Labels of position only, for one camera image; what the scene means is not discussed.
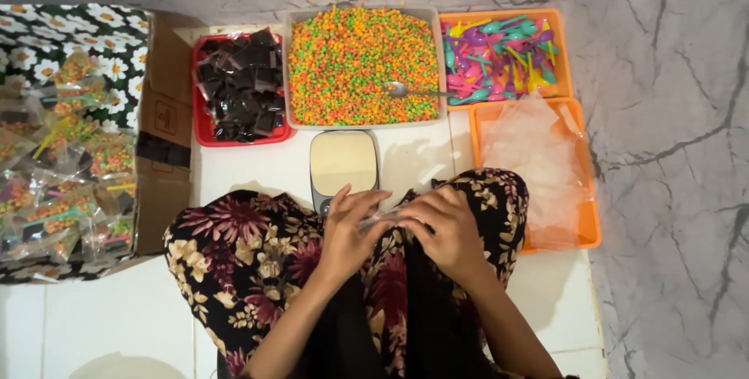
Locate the person's left hand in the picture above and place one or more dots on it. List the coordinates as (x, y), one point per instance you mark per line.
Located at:
(345, 238)

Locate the person's right hand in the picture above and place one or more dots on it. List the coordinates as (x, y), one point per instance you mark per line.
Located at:
(450, 232)

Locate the person's right fingers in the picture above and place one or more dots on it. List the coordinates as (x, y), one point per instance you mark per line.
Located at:
(418, 212)

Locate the small clear plastic bag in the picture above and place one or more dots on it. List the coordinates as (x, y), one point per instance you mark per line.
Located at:
(383, 218)

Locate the silver digital kitchen scale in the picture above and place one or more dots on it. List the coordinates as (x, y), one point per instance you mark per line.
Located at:
(343, 169)

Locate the metal spoon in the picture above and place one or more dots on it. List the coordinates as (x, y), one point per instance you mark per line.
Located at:
(418, 91)

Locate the pile of clear plastic bags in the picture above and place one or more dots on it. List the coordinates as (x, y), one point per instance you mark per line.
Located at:
(535, 168)

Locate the grey tray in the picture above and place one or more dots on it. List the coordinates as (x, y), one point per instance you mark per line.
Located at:
(363, 66)

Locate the heap of colourful cereal balls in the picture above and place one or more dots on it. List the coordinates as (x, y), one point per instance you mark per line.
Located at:
(351, 68)

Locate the orange tray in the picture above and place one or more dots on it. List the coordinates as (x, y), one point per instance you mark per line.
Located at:
(562, 51)
(588, 215)

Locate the heap of colourful plastic spoons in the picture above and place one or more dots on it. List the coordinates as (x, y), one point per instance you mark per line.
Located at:
(497, 60)

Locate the person's floral dress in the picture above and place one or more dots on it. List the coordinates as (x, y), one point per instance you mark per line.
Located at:
(246, 262)

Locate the pile of dark sauce sachets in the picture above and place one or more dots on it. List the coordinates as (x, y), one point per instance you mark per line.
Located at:
(243, 86)

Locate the red tray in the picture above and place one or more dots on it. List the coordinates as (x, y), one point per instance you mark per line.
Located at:
(202, 127)

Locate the brown cardboard box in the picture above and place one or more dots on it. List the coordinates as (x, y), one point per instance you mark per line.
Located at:
(167, 133)

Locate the pile of filled snack bags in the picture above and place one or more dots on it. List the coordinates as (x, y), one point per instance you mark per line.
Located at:
(64, 162)

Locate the daisy print cloth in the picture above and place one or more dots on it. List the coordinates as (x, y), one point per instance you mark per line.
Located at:
(76, 33)

